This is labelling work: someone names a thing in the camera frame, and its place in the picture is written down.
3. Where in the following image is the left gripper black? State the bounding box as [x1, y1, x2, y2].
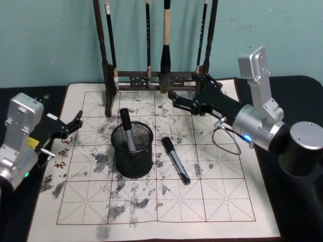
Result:
[33, 110, 84, 152]

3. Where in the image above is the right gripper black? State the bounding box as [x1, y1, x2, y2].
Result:
[168, 72, 244, 127]

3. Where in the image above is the black grey marker pen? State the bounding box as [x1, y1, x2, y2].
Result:
[161, 136, 191, 186]
[119, 108, 138, 153]

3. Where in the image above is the thin black calligraphy brush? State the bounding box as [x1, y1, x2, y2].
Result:
[195, 0, 209, 74]

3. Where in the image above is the dark wooden brush rack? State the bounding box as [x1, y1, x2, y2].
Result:
[92, 0, 219, 118]

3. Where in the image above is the black mesh pen holder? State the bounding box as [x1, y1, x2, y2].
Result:
[111, 121, 155, 179]

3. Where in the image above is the thin black brush brown tip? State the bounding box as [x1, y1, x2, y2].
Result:
[144, 0, 152, 87]

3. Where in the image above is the thin black brush white tip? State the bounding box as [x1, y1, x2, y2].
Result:
[104, 0, 120, 96]

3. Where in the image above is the black table cloth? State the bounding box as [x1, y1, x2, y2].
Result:
[0, 75, 323, 242]

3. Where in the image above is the gridded calligraphy practice mat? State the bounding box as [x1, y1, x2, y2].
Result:
[26, 78, 282, 242]

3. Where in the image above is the large tan-handled calligraphy brush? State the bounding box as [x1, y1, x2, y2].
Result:
[158, 0, 173, 94]

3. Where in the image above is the thin right gripper cable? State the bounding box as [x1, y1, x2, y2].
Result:
[211, 116, 243, 156]

